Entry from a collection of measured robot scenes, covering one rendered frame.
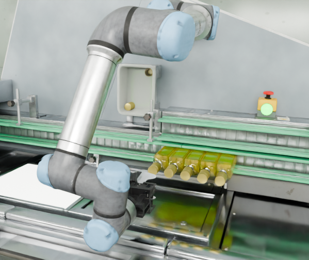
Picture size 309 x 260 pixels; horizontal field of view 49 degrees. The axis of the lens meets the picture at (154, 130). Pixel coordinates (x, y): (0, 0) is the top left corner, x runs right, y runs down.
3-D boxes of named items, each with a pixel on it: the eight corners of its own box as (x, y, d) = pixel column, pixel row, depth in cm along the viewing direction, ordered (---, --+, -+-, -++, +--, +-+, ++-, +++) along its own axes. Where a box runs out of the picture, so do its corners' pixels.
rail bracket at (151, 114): (152, 136, 143) (142, 144, 132) (153, 97, 139) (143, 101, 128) (159, 137, 142) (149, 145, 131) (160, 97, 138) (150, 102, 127)
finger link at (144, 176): (160, 173, 106) (151, 190, 98) (143, 171, 108) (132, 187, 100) (160, 164, 105) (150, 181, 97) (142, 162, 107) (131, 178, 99)
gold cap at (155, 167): (151, 171, 121) (147, 175, 117) (151, 161, 120) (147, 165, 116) (161, 172, 120) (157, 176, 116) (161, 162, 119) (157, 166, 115)
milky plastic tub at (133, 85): (124, 111, 159) (116, 114, 151) (125, 62, 154) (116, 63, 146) (159, 114, 154) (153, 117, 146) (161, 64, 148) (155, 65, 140)
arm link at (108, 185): (76, 163, 73) (72, 208, 76) (124, 176, 70) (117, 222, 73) (94, 152, 81) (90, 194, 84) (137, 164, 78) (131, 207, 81)
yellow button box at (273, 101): (257, 113, 140) (256, 116, 133) (259, 95, 138) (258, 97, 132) (275, 114, 138) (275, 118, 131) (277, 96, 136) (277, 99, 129)
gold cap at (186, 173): (182, 175, 117) (179, 180, 113) (183, 165, 116) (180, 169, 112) (192, 177, 116) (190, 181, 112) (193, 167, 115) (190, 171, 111)
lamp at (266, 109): (260, 114, 133) (259, 115, 130) (261, 102, 132) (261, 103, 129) (272, 115, 131) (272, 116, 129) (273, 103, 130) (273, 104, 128)
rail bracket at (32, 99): (38, 117, 172) (6, 127, 151) (36, 84, 168) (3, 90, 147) (46, 118, 171) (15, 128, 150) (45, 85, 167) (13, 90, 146)
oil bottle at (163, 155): (167, 154, 143) (150, 171, 124) (167, 141, 142) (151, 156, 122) (180, 156, 142) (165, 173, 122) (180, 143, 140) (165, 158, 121)
